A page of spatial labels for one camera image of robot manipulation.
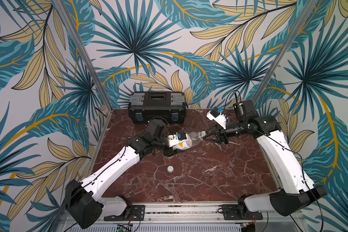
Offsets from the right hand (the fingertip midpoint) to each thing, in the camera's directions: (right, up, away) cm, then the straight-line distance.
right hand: (206, 134), depth 66 cm
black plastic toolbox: (-35, +17, +32) cm, 50 cm away
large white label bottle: (-5, -2, -1) cm, 6 cm away
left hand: (-11, -6, +6) cm, 14 cm away
